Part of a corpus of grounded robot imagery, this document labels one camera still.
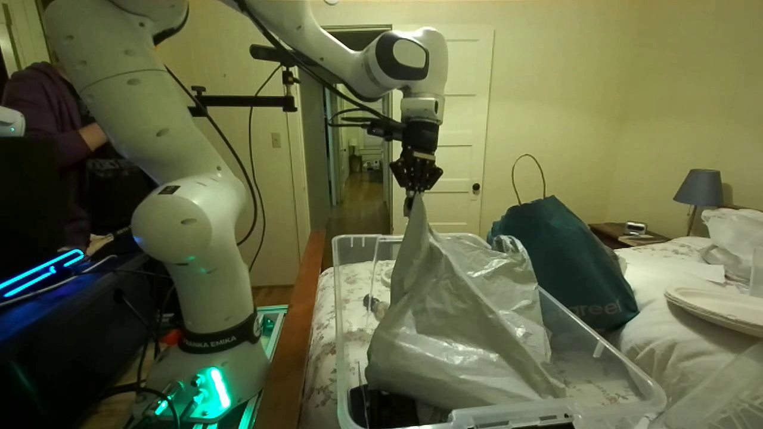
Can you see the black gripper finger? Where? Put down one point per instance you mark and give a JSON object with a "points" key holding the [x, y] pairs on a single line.
{"points": [[428, 185], [410, 189]]}

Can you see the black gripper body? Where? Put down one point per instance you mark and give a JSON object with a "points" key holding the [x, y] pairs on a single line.
{"points": [[419, 152]]}

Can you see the grey plastic bag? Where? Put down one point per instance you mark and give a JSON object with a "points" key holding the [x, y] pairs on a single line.
{"points": [[464, 324]]}

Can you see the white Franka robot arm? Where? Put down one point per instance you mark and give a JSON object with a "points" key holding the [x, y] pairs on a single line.
{"points": [[216, 372]]}

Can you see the dark green tote bag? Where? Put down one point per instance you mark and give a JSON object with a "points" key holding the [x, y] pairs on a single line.
{"points": [[569, 261]]}

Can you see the clear plastic bag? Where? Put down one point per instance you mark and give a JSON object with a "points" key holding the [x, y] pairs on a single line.
{"points": [[739, 233]]}

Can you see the white panel door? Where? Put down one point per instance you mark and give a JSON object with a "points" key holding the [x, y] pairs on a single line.
{"points": [[457, 198]]}

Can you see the wooden nightstand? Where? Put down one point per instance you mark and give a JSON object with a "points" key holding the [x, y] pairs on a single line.
{"points": [[617, 233]]}

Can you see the wooden bed footboard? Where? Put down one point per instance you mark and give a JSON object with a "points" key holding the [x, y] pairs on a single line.
{"points": [[285, 382]]}

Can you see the clear plastic storage bin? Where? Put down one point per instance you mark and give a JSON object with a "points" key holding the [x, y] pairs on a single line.
{"points": [[601, 388]]}

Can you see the grey table lamp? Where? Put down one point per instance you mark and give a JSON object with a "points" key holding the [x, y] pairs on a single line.
{"points": [[700, 189]]}

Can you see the white pillow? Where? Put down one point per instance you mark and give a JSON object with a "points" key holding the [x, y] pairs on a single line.
{"points": [[711, 378]]}

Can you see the person in purple top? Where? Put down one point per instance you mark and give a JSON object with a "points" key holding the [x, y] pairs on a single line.
{"points": [[56, 113]]}

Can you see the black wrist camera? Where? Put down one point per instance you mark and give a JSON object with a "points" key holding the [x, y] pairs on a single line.
{"points": [[390, 129]]}

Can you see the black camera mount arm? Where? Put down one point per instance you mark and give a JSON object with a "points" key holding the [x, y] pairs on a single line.
{"points": [[285, 58]]}

